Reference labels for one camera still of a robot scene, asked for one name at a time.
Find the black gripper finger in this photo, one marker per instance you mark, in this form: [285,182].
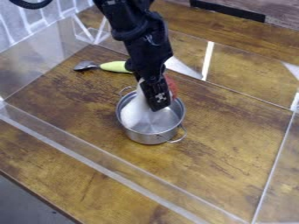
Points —
[156,94]

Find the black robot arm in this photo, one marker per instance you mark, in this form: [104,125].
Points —
[141,30]

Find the white and red plush mushroom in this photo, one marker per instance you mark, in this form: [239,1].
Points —
[136,108]

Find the yellow handled metal spoon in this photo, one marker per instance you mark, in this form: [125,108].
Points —
[113,66]

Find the black bar in background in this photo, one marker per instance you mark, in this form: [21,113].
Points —
[228,10]

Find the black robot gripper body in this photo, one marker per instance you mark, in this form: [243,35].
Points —
[148,49]

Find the silver metal pot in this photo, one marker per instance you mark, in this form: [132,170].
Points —
[158,127]

